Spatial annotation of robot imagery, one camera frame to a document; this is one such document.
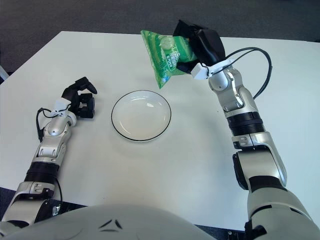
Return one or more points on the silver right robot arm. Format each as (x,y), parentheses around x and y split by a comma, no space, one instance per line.
(240,100)

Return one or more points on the white desk leg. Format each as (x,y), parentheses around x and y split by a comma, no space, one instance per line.
(2,73)

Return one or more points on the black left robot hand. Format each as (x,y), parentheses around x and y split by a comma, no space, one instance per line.
(73,98)

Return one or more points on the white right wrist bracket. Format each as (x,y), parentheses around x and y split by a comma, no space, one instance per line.
(200,72)

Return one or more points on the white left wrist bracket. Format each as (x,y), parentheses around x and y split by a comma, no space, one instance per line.
(60,105)

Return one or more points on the grey robot torso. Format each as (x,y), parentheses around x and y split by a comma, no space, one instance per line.
(125,225)

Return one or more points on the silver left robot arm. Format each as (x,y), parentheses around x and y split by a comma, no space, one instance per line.
(53,131)

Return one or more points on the green potato chips bag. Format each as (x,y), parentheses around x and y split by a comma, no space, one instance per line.
(162,57)

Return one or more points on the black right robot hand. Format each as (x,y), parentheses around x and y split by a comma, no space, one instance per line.
(208,45)

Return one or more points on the white plate with black rim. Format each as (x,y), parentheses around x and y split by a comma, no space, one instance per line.
(141,117)

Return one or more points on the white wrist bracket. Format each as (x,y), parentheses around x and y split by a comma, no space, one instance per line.
(60,105)
(200,72)

